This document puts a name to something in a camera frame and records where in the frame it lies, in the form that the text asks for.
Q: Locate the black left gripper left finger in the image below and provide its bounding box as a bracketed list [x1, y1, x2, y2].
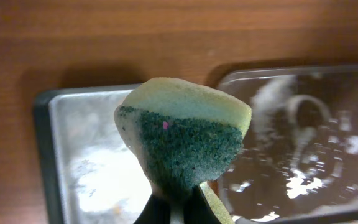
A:
[134, 192, 172, 224]

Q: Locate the yellow green sponge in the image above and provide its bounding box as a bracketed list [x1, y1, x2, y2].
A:
[114, 77, 252, 223]

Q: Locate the dark brown serving tray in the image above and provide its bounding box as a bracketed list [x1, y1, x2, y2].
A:
[218, 65, 358, 223]

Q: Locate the black soapy water tray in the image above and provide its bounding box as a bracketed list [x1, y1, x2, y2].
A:
[33, 85, 151, 224]

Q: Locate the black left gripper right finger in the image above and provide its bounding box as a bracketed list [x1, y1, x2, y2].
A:
[183, 186, 221, 224]

